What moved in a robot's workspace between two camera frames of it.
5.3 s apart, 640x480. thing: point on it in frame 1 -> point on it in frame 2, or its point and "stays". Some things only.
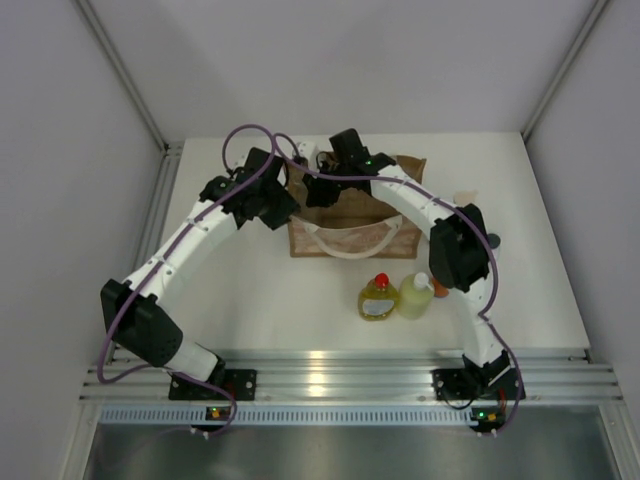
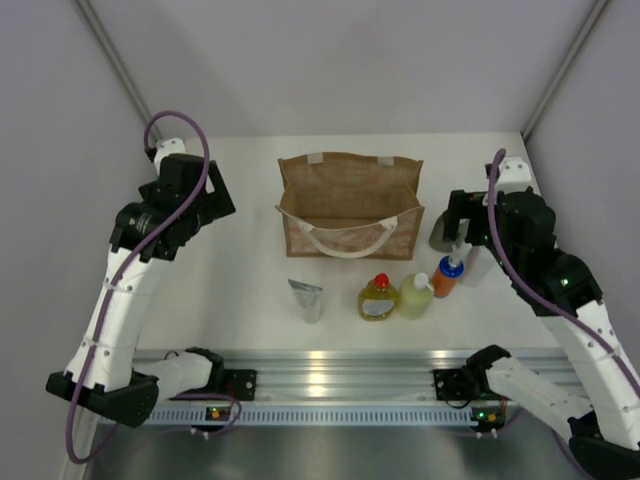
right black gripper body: x=327 y=190 -> x=497 y=211
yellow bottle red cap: x=378 y=300 stays
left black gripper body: x=277 y=205 -> x=196 y=215
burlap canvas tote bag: x=356 y=224 stays
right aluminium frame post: x=597 y=11 stays
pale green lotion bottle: x=415 y=296 stays
